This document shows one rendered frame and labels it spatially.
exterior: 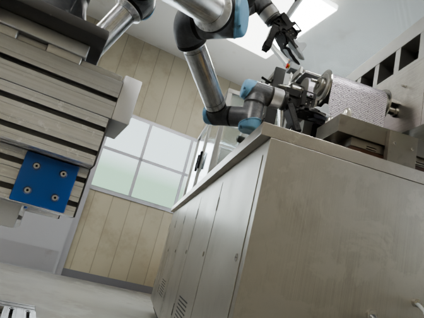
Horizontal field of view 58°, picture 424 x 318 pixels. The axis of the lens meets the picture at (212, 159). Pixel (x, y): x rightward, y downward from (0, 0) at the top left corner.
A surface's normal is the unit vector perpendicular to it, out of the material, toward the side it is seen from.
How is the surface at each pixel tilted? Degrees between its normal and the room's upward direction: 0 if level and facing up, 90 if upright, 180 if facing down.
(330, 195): 90
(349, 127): 90
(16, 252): 90
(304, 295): 90
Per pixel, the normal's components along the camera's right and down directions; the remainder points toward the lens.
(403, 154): 0.21, -0.22
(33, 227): 0.42, -0.14
